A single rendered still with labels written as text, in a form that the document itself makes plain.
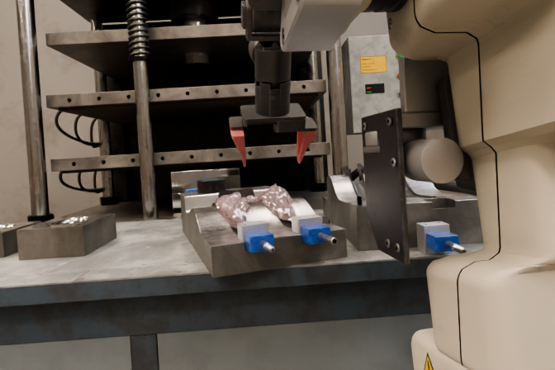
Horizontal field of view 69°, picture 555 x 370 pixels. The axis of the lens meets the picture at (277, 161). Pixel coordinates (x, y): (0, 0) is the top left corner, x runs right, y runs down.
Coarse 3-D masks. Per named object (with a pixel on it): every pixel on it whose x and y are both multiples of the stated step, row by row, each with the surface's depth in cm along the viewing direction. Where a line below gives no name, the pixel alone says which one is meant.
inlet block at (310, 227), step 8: (296, 216) 79; (304, 216) 78; (312, 216) 78; (320, 216) 77; (296, 224) 77; (304, 224) 76; (312, 224) 77; (320, 224) 77; (296, 232) 77; (304, 232) 74; (312, 232) 72; (320, 232) 73; (328, 232) 73; (304, 240) 74; (312, 240) 72; (320, 240) 73; (328, 240) 68; (336, 240) 68
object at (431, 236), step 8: (416, 224) 80; (424, 224) 78; (432, 224) 78; (440, 224) 77; (448, 224) 77; (424, 232) 76; (432, 232) 76; (440, 232) 76; (448, 232) 75; (424, 240) 77; (432, 240) 74; (440, 240) 72; (448, 240) 73; (456, 240) 73; (424, 248) 77; (432, 248) 74; (440, 248) 72; (448, 248) 73; (456, 248) 69; (464, 248) 68
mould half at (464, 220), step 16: (336, 176) 113; (336, 192) 105; (352, 192) 105; (416, 192) 103; (432, 192) 102; (336, 208) 105; (352, 208) 86; (416, 208) 82; (448, 208) 82; (464, 208) 82; (336, 224) 107; (352, 224) 87; (368, 224) 82; (464, 224) 82; (480, 224) 82; (352, 240) 88; (368, 240) 82; (416, 240) 82; (464, 240) 82; (480, 240) 83
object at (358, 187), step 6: (342, 168) 117; (360, 168) 116; (348, 174) 112; (360, 174) 113; (360, 180) 113; (354, 186) 108; (360, 186) 108; (408, 186) 107; (360, 192) 106; (408, 192) 105; (414, 192) 103
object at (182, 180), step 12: (192, 168) 190; (204, 168) 178; (216, 168) 166; (228, 168) 161; (240, 168) 169; (180, 180) 160; (192, 180) 160; (228, 180) 161; (240, 180) 164; (180, 192) 160; (180, 204) 160
